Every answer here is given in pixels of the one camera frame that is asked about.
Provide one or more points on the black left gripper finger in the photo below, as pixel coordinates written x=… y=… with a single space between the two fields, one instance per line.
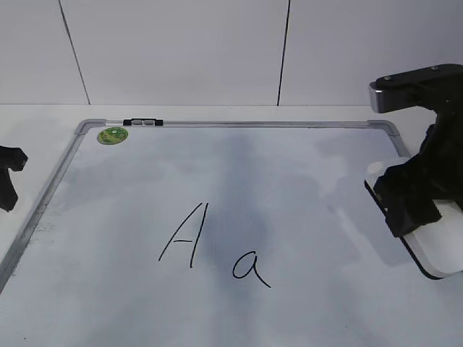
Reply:
x=12 y=159

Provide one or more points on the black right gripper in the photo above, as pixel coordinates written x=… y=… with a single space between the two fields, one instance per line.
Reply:
x=435 y=173

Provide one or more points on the white whiteboard eraser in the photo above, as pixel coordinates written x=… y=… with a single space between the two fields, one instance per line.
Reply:
x=436 y=248

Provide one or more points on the round green sticker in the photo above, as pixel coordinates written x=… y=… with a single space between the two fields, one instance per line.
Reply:
x=112 y=136

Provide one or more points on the black whiteboard hanger clip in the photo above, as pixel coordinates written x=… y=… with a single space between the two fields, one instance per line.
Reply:
x=138 y=122

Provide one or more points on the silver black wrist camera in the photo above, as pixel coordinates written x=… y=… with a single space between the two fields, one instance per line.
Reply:
x=428 y=87

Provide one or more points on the whiteboard with silver frame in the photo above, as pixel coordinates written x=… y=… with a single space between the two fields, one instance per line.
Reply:
x=221 y=234

